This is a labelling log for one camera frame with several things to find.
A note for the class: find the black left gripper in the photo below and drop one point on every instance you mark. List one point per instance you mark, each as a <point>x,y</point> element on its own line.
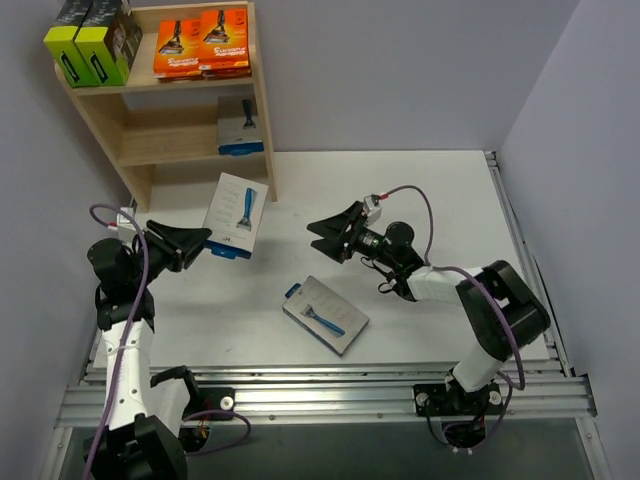
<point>167,252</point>

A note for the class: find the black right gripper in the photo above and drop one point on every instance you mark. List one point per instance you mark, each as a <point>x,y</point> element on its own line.
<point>351,234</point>

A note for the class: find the grey blue razor pack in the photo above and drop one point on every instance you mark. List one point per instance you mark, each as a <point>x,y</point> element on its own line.
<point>238,126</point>
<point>234,216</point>
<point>326,315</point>

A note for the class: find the orange razor box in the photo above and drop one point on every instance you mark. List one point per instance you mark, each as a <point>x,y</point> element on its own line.
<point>223,39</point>
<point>226,73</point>
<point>177,50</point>

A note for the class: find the black green razor box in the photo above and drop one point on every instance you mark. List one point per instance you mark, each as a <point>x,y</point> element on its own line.
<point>60,41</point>
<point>109,40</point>

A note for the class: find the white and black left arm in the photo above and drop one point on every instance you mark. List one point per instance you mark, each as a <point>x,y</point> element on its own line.
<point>138,432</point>

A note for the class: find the wooden three-tier shelf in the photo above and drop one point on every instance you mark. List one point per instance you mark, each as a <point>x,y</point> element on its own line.
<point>137,141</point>

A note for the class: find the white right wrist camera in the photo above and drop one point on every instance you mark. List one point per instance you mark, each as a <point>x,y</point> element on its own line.
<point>372,208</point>

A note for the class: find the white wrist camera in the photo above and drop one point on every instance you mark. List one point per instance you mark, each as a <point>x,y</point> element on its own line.
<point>123,226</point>
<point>372,208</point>

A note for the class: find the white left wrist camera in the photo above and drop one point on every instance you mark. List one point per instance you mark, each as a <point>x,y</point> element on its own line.
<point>123,226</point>

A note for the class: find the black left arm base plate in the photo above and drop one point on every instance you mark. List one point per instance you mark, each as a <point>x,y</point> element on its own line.
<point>218,398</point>

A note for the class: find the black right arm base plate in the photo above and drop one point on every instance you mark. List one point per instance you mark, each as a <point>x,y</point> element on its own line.
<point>450,399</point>

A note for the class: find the aluminium rail frame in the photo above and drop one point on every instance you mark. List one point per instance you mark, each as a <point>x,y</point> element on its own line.
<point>319,416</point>

